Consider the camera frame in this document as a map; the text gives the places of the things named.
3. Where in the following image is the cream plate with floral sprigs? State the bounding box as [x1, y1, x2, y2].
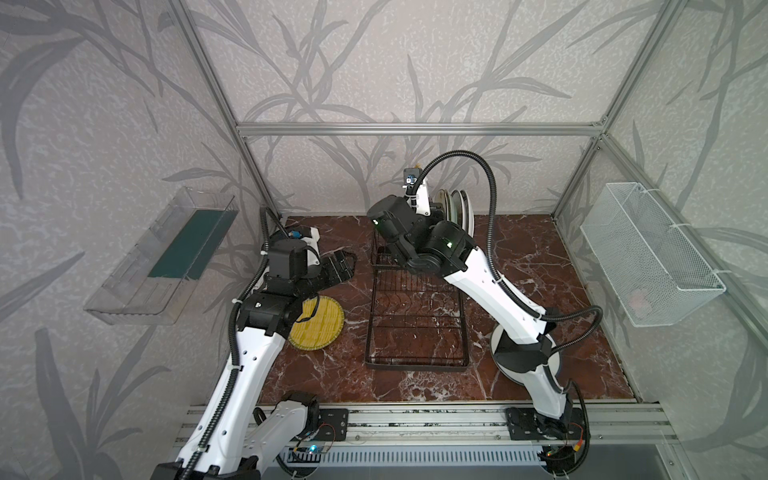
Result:
[433, 189, 448, 219]

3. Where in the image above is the mint green flower plate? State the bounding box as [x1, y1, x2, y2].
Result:
[444, 190, 459, 224]

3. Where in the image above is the white plate green text rim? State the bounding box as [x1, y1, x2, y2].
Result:
[462, 191, 475, 237]

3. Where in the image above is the white plate orange sunburst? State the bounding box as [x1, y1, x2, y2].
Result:
[452, 190, 469, 231]

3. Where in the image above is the white plate green clover emblem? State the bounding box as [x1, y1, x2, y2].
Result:
[491, 325, 561, 386]

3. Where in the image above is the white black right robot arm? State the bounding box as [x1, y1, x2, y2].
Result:
[367, 150, 603, 438]

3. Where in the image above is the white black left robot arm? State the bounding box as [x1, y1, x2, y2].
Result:
[152, 208, 357, 479]

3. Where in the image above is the yellow woven round plate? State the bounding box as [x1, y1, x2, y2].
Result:
[288, 295, 345, 351]

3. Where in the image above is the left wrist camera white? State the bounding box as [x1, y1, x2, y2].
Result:
[287, 225, 320, 265]

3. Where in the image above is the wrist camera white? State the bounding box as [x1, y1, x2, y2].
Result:
[403, 167, 431, 216]
[287, 225, 320, 265]

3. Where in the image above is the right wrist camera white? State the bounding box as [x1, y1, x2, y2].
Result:
[403, 167, 431, 216]

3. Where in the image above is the black wire dish rack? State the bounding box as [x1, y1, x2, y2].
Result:
[364, 233, 470, 372]

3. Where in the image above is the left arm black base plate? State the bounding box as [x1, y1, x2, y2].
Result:
[298, 408, 350, 442]

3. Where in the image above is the aluminium frame rail base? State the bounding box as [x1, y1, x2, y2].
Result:
[172, 400, 682, 448]

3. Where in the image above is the clear plastic wall bin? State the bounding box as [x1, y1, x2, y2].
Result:
[84, 187, 239, 326]

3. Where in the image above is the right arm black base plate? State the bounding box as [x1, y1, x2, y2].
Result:
[504, 403, 588, 443]

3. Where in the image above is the white wire mesh basket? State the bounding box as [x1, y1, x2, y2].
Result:
[581, 182, 727, 328]

